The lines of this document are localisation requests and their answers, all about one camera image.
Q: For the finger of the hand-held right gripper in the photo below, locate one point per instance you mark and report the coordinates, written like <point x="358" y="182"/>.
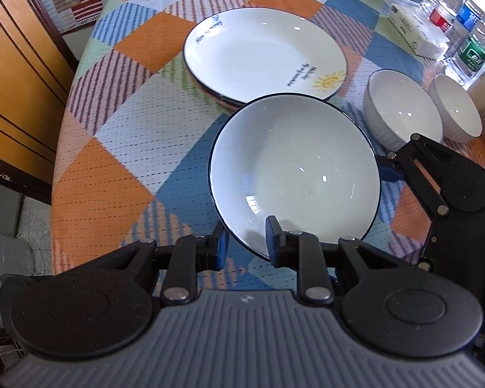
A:
<point x="388" y="167"/>

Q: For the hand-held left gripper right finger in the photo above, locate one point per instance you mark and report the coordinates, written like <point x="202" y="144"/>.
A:
<point x="273" y="242"/>

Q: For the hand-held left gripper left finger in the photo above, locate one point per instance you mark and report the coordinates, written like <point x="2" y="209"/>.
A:
<point x="222" y="250"/>

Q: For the white ribbed bowl dark rim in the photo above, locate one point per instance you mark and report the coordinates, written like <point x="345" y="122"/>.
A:
<point x="291" y="161"/>
<point x="404" y="109"/>
<point x="456" y="107"/>

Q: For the white plate dark rim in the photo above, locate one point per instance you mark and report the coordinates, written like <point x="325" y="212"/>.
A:
<point x="262" y="52"/>

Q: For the white tissue pack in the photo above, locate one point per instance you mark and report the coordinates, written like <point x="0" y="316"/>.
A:
<point x="420" y="32"/>

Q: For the green label water bottle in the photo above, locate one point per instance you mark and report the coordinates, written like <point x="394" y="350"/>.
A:
<point x="475" y="54"/>

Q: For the colourful checked tablecloth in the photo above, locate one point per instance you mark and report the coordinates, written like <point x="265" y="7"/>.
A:
<point x="125" y="129"/>

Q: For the red label water bottle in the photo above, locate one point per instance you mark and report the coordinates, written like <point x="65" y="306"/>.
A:
<point x="444" y="14"/>

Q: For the blue label water bottle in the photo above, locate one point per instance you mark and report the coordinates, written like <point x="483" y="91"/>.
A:
<point x="467" y="16"/>

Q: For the translucent plastic bag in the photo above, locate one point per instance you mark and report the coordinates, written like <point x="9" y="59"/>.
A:
<point x="12" y="258"/>

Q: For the wooden cabinet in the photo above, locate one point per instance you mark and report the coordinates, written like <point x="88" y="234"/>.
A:
<point x="20" y="81"/>

